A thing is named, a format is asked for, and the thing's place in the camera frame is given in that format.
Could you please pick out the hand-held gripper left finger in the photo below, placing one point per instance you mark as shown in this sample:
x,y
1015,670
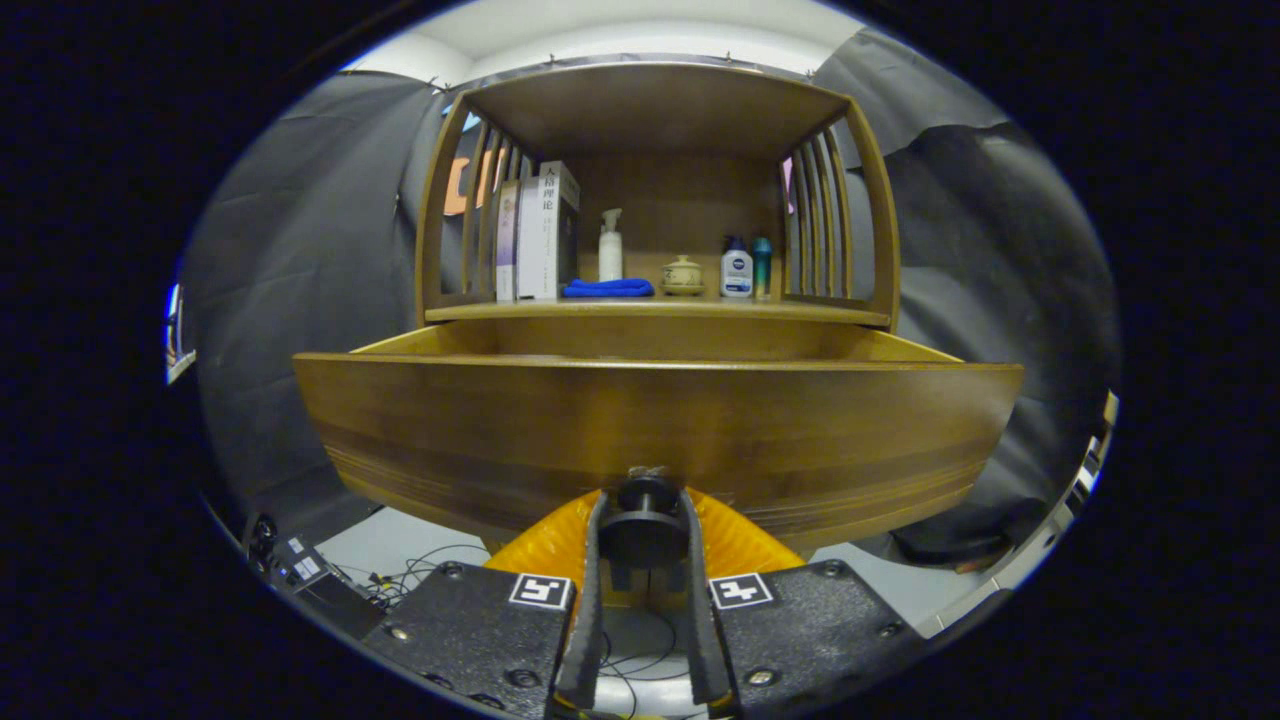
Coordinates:
x,y
470,630

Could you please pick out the black floor device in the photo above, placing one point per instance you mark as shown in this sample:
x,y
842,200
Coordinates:
x,y
320,590

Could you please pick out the teal slim bottle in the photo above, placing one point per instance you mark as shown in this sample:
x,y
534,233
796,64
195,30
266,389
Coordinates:
x,y
762,268

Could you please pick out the white lotion bottle blue cap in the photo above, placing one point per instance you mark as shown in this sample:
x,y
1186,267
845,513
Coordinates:
x,y
736,275

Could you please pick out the thin white book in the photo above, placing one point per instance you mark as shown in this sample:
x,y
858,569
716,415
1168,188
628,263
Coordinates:
x,y
528,245

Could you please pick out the wooden drawer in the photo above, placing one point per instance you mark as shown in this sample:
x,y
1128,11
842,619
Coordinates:
x,y
650,420

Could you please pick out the wooden countertop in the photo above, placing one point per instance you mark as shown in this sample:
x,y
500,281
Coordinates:
x,y
700,311

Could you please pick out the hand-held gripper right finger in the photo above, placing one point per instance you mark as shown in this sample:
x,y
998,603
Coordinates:
x,y
810,630

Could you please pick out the beige lidded ceramic cup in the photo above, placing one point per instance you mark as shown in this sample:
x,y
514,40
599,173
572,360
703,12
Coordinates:
x,y
682,275

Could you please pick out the black backdrop cloth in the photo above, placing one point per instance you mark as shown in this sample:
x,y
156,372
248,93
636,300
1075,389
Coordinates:
x,y
300,300

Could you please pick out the white pump bottle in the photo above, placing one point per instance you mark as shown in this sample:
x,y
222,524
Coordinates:
x,y
610,255

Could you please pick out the blue folded cloth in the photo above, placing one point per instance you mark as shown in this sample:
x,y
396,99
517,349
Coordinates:
x,y
608,289

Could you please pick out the thin purple book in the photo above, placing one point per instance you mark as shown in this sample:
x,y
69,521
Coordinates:
x,y
506,250

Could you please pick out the white blue-edged object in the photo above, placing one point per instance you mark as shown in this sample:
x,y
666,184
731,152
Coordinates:
x,y
178,345

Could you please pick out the thick white and black book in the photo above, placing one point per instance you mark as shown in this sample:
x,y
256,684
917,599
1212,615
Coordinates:
x,y
556,230

